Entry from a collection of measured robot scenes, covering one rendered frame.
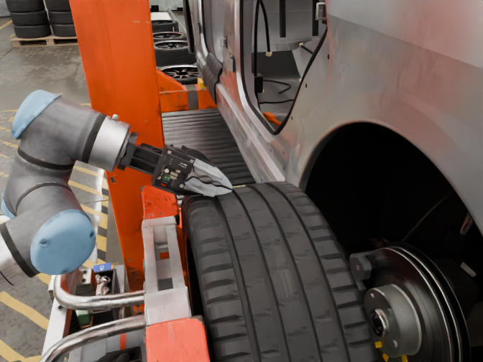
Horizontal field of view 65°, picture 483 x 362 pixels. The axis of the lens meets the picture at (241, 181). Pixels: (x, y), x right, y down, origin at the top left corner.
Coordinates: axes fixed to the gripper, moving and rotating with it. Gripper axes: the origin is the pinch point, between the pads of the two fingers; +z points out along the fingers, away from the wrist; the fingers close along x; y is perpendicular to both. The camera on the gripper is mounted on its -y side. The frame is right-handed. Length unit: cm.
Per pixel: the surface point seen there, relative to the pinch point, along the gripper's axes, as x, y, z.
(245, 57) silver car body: 46, -109, 14
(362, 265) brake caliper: -7.0, -6.5, 41.6
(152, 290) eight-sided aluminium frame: -17.0, 16.0, -8.4
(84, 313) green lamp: -55, -38, -14
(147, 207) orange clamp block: -11.8, -10.6, -11.3
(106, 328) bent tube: -29.2, 8.9, -11.9
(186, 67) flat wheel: 60, -371, 4
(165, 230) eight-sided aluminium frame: -12.0, 0.9, -7.7
